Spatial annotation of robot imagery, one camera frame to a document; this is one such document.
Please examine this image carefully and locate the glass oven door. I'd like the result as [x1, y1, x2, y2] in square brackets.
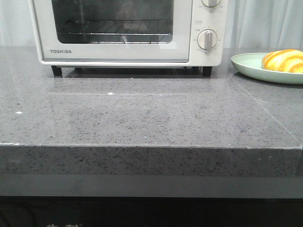
[29, 0, 193, 64]

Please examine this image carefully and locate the golden croissant bread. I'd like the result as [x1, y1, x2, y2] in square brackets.
[261, 49, 303, 73]

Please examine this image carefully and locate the white Toshiba toaster oven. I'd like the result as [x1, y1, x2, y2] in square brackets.
[29, 0, 229, 76]

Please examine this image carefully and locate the lower beige timer knob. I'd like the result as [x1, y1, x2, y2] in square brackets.
[197, 29, 217, 51]

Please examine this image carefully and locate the light green plate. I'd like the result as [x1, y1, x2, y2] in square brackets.
[231, 52, 303, 85]

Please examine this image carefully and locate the upper beige temperature knob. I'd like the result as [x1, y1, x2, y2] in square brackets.
[201, 0, 221, 8]

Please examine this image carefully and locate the metal wire oven rack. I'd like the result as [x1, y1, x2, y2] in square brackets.
[61, 20, 173, 44]

